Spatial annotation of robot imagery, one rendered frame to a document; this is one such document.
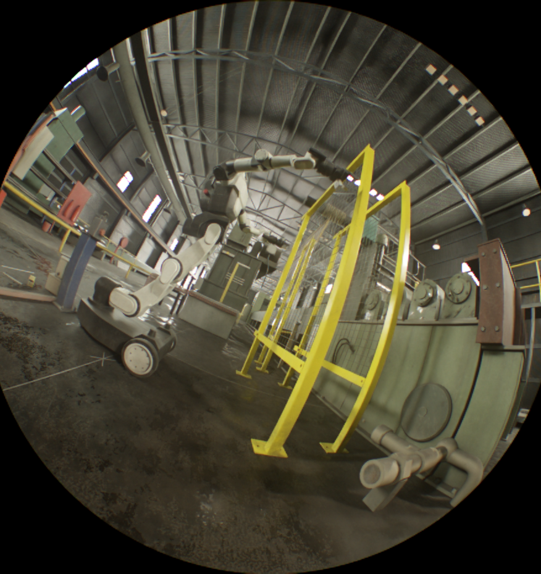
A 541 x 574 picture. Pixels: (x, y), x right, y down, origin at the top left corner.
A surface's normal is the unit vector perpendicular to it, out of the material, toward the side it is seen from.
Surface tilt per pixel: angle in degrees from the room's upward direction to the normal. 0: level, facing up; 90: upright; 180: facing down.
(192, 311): 90
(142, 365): 90
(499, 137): 173
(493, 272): 90
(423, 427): 92
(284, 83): 173
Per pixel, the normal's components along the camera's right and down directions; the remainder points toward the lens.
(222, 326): 0.19, -0.13
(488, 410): -0.91, -0.40
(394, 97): -0.49, 0.85
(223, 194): -0.06, 0.01
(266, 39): -0.26, 0.95
